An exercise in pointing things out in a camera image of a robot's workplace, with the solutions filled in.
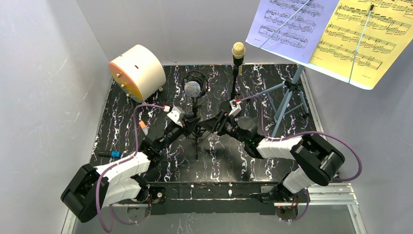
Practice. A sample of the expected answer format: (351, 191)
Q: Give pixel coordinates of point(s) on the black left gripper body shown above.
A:
(184, 126)

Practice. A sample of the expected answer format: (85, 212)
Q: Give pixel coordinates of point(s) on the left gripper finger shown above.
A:
(191, 121)
(197, 133)

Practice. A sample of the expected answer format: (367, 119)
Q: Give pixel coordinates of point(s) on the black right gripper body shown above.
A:
(221, 124)

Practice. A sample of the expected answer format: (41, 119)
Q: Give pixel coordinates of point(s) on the silver microphone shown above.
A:
(195, 85)

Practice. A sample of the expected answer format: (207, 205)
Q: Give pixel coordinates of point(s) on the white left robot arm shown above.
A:
(97, 187)

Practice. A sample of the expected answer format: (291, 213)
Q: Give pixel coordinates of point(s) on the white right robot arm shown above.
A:
(318, 160)

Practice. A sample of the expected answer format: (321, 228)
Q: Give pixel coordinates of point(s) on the white and orange drum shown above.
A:
(139, 73)

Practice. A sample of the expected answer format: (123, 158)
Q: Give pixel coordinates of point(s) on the black and blue marker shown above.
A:
(114, 154)

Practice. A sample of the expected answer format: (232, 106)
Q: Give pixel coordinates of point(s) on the beige microphone on round stand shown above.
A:
(238, 52)

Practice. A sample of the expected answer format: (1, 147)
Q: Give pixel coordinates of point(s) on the blue music stand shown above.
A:
(293, 86)

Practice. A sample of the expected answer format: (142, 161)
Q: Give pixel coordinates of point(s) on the lavender sheet music page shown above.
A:
(290, 28)

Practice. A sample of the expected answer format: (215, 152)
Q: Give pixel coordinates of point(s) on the yellow sheet music page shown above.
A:
(362, 39)

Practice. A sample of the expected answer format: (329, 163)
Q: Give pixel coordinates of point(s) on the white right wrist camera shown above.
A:
(235, 106)

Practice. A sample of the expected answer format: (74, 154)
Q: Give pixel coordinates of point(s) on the aluminium frame rail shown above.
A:
(162, 198)

